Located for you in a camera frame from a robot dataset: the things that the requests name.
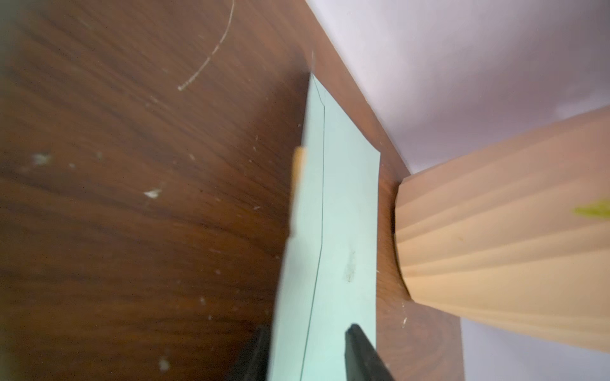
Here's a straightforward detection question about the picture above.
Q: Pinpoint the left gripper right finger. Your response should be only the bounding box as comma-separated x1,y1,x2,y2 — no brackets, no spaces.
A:
345,324,395,381

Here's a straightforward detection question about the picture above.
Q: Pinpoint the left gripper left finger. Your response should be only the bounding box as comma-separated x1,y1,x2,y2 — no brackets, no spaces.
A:
225,325,271,381

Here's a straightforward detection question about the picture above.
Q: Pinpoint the mint green envelope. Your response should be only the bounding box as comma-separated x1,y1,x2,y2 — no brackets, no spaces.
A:
268,77,381,380

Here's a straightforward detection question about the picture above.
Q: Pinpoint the artificial green flower plant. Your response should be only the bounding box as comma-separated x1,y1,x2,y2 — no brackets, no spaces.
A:
573,200,610,219

